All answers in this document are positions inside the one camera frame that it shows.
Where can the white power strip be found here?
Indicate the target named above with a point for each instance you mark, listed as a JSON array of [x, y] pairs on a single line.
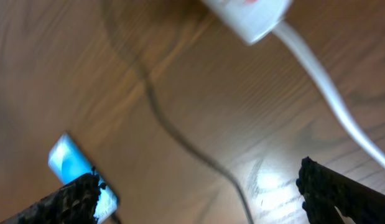
[[252, 20]]

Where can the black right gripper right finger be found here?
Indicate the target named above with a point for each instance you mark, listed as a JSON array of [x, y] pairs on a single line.
[[330, 196]]

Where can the blue Galaxy smartphone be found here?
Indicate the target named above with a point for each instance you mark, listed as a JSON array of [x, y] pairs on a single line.
[[68, 163]]

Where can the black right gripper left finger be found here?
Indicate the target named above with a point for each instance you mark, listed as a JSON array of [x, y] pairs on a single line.
[[74, 203]]

